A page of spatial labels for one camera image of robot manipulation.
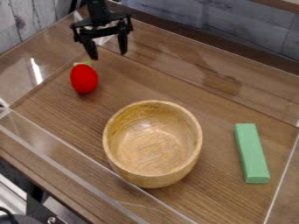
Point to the black metal stand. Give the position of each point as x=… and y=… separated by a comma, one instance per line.
x=37, y=211

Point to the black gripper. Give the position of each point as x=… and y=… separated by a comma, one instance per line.
x=91, y=27

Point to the clear acrylic enclosure wall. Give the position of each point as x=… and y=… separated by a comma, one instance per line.
x=51, y=126

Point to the red strawberry toy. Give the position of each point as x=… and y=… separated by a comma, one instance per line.
x=83, y=78

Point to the wooden bowl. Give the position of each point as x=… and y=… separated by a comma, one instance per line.
x=152, y=141

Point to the green rectangular block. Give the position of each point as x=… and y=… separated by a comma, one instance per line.
x=252, y=158

